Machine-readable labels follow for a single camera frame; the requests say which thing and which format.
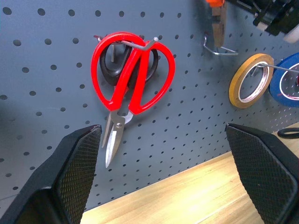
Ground grey metal pegboard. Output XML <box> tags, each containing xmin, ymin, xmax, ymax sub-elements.
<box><xmin>0</xmin><ymin>0</ymin><xmax>299</xmax><ymax>212</ymax></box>

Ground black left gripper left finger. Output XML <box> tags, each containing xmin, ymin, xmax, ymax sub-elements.
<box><xmin>0</xmin><ymin>125</ymin><xmax>102</xmax><ymax>224</ymax></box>

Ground long metal pegboard hook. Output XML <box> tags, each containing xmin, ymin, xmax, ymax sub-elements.
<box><xmin>251</xmin><ymin>62</ymin><xmax>299</xmax><ymax>77</ymax></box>

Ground red handled scissors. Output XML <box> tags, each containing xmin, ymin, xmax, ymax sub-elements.
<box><xmin>91</xmin><ymin>32</ymin><xmax>176</xmax><ymax>168</ymax></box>

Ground black handled scissors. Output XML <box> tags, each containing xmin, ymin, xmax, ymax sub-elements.
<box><xmin>100</xmin><ymin>42</ymin><xmax>159</xmax><ymax>117</ymax></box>

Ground black ring shaped object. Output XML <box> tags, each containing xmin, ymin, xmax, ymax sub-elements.
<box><xmin>277</xmin><ymin>127</ymin><xmax>299</xmax><ymax>140</ymax></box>

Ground wooden handled tool orange top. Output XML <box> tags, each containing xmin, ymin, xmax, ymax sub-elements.
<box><xmin>205</xmin><ymin>0</ymin><xmax>228</xmax><ymax>48</ymax></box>

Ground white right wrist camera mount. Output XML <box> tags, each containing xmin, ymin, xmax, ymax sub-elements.
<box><xmin>283</xmin><ymin>23</ymin><xmax>299</xmax><ymax>44</ymax></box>

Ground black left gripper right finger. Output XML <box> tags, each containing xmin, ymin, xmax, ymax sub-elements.
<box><xmin>225</xmin><ymin>123</ymin><xmax>299</xmax><ymax>224</ymax></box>

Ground yellow tape roll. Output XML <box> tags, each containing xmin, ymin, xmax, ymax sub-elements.
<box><xmin>228</xmin><ymin>53</ymin><xmax>275</xmax><ymax>109</ymax></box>

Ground blue tape roll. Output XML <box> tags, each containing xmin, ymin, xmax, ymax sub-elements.
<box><xmin>269</xmin><ymin>52</ymin><xmax>299</xmax><ymax>108</ymax></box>

